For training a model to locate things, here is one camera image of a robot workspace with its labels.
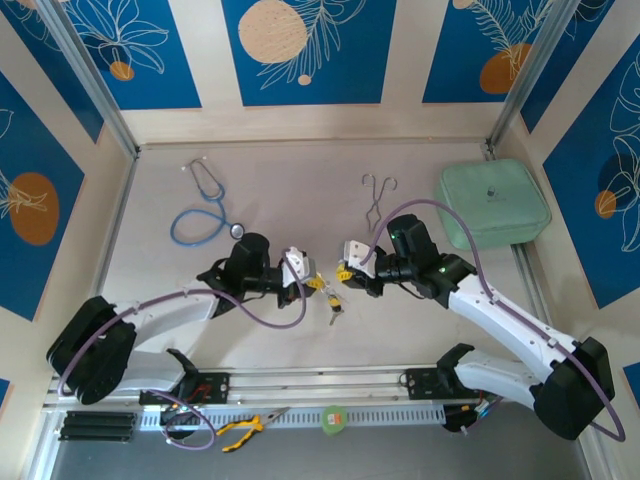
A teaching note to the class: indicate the silver key with green tag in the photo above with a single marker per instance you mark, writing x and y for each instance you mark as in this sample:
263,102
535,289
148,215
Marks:
335,301

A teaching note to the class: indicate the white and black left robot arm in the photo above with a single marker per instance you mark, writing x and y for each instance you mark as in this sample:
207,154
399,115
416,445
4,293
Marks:
165,310

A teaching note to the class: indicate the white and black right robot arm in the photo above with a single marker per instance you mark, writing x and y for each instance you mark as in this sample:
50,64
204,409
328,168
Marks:
515,320

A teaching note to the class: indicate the blue stethoscope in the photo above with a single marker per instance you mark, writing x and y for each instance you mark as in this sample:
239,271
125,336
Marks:
237,230

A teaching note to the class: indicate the mint green zip case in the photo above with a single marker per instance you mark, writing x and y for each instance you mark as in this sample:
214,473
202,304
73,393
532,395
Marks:
492,210

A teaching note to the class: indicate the green tape roll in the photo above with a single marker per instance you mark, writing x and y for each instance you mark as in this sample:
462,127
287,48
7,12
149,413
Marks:
333,419

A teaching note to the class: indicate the black ribbed block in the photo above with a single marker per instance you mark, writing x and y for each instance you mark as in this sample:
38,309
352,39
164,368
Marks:
97,426

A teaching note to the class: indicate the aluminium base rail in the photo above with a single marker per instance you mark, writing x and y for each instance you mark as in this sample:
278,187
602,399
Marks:
315,382

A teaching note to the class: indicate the aluminium frame post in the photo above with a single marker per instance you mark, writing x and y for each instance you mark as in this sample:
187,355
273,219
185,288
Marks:
89,70
534,70

